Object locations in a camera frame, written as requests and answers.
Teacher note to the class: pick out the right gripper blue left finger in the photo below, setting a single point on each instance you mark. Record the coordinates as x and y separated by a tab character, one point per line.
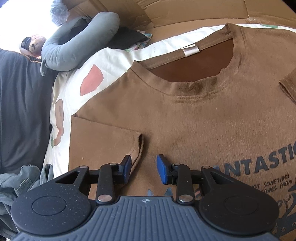
110	175

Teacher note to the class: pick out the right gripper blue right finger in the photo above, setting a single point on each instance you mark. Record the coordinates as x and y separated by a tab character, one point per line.
179	175

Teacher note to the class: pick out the brown printed t-shirt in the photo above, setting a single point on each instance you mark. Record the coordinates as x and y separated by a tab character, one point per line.
231	106

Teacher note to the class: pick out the cream bear print bedsheet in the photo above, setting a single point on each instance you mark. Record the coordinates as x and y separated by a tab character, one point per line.
73	89

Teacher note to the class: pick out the grey denim garment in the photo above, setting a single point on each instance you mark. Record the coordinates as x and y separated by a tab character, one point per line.
14	185

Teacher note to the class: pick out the dark grey pillow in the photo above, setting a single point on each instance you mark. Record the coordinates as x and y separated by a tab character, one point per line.
26	98

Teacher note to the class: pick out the grey neck pillow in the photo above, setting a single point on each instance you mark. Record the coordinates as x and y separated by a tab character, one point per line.
64	57

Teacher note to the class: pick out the small teddy bear toy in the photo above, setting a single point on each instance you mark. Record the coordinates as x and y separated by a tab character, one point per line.
32	46

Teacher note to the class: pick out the brown cardboard sheet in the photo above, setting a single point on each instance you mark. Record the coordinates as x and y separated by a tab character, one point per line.
165	19

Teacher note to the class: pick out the white pillow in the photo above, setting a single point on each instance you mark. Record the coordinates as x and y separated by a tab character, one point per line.
59	12

